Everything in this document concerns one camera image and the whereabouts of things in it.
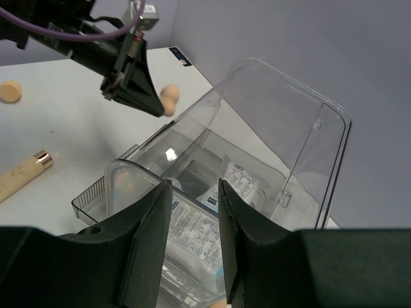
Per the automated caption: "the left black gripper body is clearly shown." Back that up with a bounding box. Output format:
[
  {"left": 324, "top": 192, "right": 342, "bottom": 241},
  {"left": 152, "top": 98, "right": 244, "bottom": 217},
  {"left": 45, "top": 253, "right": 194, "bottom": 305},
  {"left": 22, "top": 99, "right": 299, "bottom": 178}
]
[{"left": 1, "top": 1, "right": 146, "bottom": 100}]

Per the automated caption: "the left blue table label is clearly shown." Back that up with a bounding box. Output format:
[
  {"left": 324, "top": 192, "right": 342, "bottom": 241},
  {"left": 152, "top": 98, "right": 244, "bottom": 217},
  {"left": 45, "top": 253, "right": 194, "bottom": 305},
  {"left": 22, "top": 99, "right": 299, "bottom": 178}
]
[{"left": 168, "top": 47, "right": 193, "bottom": 67}]

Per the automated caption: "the white sachet packet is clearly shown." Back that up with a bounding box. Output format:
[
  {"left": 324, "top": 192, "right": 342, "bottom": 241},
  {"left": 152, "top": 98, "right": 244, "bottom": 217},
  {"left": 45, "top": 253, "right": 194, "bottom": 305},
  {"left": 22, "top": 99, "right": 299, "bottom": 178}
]
[
  {"left": 162, "top": 194, "right": 225, "bottom": 302},
  {"left": 197, "top": 160, "right": 269, "bottom": 212}
]

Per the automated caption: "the beige sponge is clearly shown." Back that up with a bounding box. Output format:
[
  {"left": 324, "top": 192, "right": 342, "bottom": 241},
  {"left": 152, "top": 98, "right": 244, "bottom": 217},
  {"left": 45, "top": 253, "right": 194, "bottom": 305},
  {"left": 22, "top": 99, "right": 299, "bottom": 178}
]
[
  {"left": 159, "top": 85, "right": 180, "bottom": 117},
  {"left": 207, "top": 298, "right": 228, "bottom": 308},
  {"left": 1, "top": 80, "right": 22, "bottom": 103},
  {"left": 112, "top": 170, "right": 137, "bottom": 213}
]

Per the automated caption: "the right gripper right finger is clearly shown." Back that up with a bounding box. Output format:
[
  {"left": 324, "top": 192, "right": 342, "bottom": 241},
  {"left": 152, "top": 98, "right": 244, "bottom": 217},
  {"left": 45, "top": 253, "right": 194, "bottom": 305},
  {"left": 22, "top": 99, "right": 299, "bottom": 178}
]
[{"left": 218, "top": 180, "right": 410, "bottom": 307}]

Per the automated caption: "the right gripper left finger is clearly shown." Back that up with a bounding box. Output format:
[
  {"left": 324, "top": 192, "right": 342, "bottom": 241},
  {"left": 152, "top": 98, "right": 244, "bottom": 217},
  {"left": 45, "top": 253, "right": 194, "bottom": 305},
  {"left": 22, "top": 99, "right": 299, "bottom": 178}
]
[{"left": 1, "top": 180, "right": 173, "bottom": 307}]

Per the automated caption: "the clear plastic organizer box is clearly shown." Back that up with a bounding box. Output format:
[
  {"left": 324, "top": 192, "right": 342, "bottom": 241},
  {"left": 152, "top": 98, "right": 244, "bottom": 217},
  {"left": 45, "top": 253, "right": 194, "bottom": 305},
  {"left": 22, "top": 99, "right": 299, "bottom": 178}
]
[{"left": 72, "top": 58, "right": 352, "bottom": 307}]

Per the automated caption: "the wide gold cream tube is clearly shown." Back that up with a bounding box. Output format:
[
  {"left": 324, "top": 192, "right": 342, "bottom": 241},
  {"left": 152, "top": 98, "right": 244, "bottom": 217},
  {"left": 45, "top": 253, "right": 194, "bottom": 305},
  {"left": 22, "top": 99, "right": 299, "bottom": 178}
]
[{"left": 1, "top": 150, "right": 54, "bottom": 202}]

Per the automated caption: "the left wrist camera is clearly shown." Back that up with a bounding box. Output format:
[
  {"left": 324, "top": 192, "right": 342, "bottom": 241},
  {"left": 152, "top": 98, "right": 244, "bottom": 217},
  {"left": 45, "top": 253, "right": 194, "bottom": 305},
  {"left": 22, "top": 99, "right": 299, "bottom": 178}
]
[{"left": 121, "top": 1, "right": 159, "bottom": 33}]

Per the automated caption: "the beige sponge inside box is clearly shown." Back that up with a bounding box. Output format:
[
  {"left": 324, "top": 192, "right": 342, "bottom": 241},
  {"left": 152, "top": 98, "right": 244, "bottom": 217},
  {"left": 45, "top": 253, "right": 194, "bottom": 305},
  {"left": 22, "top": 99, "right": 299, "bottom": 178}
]
[{"left": 112, "top": 170, "right": 137, "bottom": 213}]

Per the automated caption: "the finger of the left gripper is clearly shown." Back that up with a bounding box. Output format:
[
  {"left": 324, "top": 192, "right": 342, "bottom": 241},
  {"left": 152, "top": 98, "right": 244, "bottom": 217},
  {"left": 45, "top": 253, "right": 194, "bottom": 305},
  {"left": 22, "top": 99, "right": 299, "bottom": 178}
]
[{"left": 109, "top": 40, "right": 164, "bottom": 117}]

